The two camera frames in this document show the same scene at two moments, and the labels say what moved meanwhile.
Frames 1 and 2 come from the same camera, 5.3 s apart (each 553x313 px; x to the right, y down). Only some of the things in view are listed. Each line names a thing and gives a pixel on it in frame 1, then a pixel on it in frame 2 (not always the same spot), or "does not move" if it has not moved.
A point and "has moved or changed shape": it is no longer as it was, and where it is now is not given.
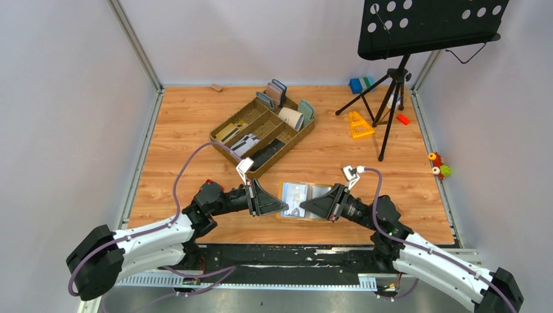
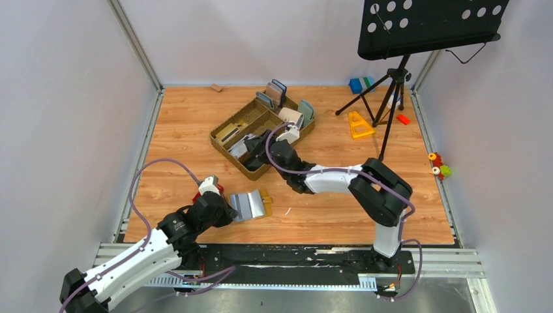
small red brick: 403,119 does not move
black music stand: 402,28 does not move
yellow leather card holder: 295,192 has moved or changed shape
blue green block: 358,85 does not move
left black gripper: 261,202 to 229,214
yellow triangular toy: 360,127 does not move
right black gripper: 328,205 to 255,147
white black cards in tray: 244,145 does not move
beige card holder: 293,119 does not move
